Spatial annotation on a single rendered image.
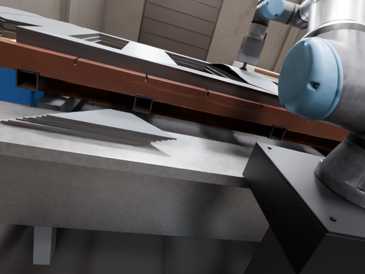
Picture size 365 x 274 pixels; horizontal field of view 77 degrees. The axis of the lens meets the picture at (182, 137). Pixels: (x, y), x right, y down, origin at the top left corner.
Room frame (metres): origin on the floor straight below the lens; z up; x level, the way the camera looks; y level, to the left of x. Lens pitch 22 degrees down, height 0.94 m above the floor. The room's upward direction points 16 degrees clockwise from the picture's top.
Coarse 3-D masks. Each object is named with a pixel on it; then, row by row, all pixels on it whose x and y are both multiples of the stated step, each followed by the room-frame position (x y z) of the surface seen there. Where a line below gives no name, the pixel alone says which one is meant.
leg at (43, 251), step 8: (48, 104) 0.60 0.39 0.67; (64, 104) 0.65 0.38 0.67; (64, 112) 0.65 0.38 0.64; (40, 232) 0.60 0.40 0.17; (48, 232) 0.60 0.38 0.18; (40, 240) 0.60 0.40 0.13; (48, 240) 0.60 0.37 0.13; (40, 248) 0.60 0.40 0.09; (48, 248) 0.60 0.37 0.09; (40, 256) 0.60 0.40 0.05; (48, 256) 0.61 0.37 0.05; (40, 264) 0.60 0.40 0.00; (48, 264) 0.61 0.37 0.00
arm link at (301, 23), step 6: (306, 0) 0.96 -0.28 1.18; (294, 6) 1.01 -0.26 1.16; (300, 6) 0.99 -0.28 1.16; (306, 6) 0.94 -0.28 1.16; (294, 12) 1.00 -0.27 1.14; (300, 12) 0.98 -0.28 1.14; (306, 12) 0.95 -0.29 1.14; (294, 18) 1.01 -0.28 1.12; (300, 18) 0.99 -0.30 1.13; (306, 18) 0.97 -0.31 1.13; (288, 24) 1.03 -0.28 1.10; (294, 24) 1.02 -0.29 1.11; (300, 24) 1.01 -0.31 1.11; (306, 24) 1.01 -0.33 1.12
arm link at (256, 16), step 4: (260, 0) 1.12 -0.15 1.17; (264, 0) 1.11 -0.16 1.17; (256, 8) 1.12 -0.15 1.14; (256, 12) 1.11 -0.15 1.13; (256, 16) 1.11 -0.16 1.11; (252, 20) 1.13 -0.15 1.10; (256, 20) 1.11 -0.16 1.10; (260, 20) 1.10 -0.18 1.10; (268, 20) 1.11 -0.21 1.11; (264, 24) 1.10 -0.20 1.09; (268, 24) 1.12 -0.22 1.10
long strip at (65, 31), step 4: (32, 28) 0.61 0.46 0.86; (36, 28) 0.64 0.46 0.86; (40, 28) 0.66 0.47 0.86; (44, 28) 0.69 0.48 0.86; (48, 28) 0.73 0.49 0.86; (52, 28) 0.76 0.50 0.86; (56, 28) 0.80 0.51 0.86; (60, 28) 0.84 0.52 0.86; (64, 28) 0.89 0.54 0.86; (68, 28) 0.94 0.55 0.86; (72, 28) 1.00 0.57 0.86; (76, 28) 1.06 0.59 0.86; (80, 28) 1.14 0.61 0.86; (84, 28) 1.23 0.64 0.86; (52, 32) 0.66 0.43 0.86; (56, 32) 0.69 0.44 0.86; (60, 32) 0.72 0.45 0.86; (64, 32) 0.75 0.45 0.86; (68, 32) 0.79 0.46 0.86; (72, 32) 0.83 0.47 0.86; (76, 32) 0.87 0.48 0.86; (80, 32) 0.93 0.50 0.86; (84, 32) 0.98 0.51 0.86; (88, 32) 1.05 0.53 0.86; (92, 32) 1.12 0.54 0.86; (96, 32) 1.20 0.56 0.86
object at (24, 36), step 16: (16, 32) 0.57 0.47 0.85; (32, 32) 0.58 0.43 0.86; (48, 48) 0.59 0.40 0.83; (64, 48) 0.60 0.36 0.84; (80, 48) 0.61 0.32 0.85; (96, 48) 0.62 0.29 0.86; (112, 64) 0.63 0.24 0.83; (128, 64) 0.65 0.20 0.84; (144, 64) 0.66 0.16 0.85; (160, 64) 0.67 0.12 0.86; (192, 64) 1.35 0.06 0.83; (208, 64) 1.38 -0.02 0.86; (176, 80) 0.68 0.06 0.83; (192, 80) 0.70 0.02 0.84; (208, 80) 0.71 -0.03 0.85; (240, 80) 0.92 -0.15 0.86; (240, 96) 0.74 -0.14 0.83; (256, 96) 0.75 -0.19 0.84; (272, 96) 0.77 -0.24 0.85
